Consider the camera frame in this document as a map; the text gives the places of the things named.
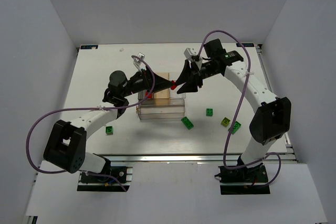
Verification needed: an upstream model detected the red lego brick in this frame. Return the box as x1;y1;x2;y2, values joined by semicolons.
145;91;153;99
171;80;177;90

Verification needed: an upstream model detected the small green lego brick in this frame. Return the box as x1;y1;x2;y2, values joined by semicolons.
206;108;213;116
105;126;114;135

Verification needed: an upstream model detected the long green lego brick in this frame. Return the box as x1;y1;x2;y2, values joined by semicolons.
181;116;194;130
228;121;242;134

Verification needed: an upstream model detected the lime lego brick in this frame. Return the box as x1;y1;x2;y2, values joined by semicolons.
220;117;230;127

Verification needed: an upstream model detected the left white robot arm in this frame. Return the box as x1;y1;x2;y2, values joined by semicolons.
43;69;173;174

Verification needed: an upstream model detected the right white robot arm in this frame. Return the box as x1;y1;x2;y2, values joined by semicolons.
175;39;291;168

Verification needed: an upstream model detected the orange tinted plastic bin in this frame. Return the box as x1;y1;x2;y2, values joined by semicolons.
154;72;170;106

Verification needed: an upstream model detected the clear plastic bin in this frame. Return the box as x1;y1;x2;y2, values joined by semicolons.
169;89;186;99

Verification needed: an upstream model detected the grey smoked plastic bin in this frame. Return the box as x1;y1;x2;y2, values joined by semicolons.
138;90;155;106

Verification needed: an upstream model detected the long clear plastic drawer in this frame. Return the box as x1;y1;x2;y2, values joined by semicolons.
137;98;185;120

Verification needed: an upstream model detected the right blue corner label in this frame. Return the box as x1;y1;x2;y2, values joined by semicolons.
236;43;255;47

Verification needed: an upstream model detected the blue corner label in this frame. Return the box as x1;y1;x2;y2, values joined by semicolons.
236;43;255;47
80;45;98;50

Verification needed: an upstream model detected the left blue corner label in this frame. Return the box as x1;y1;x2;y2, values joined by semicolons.
80;45;98;50

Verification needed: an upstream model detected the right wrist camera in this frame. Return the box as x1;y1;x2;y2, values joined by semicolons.
184;48;203;62

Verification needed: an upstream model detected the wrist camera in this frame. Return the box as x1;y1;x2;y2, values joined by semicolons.
184;48;203;62
131;53;145;71

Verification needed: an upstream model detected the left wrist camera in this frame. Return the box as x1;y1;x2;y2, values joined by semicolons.
131;53;145;71

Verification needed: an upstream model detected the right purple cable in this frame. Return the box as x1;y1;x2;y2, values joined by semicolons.
197;29;283;189

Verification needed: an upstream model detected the purple cable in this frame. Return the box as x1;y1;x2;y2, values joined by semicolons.
197;29;283;189
26;55;155;192

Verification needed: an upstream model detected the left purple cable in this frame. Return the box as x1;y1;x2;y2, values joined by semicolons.
26;55;155;192

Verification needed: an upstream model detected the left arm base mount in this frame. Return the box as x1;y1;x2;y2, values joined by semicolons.
77;166;133;193

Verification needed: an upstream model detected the aluminium table rail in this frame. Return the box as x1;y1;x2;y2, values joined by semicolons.
104;145;298;163

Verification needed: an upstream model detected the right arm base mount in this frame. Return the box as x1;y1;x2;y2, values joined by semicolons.
214;163;270;195

